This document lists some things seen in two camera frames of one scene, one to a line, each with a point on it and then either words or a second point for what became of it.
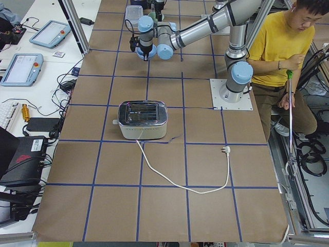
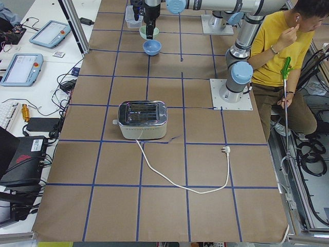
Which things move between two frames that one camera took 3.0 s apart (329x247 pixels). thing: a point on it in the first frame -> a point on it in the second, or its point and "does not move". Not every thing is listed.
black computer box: x=26 y=169 does not move
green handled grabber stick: x=290 y=159 -> x=287 y=69
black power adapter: x=86 y=21 does not move
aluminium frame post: x=77 y=24 does not move
